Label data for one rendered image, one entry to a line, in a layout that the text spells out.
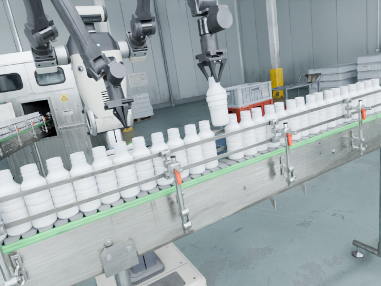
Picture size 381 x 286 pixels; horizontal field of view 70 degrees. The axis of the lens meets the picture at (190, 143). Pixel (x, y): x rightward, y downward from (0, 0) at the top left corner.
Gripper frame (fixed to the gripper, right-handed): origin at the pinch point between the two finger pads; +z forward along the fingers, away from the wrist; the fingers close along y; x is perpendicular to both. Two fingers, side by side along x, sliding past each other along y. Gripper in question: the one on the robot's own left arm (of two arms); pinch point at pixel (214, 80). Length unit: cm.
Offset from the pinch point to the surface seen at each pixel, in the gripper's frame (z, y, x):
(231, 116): 13.4, -0.3, -5.1
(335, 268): 129, 19, -86
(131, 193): 28.1, -2.3, 35.6
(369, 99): 21, -2, -88
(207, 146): 21.3, -1.3, 7.0
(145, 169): 22.7, -1.6, 29.7
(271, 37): -105, 698, -735
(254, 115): 15.2, 0.4, -16.3
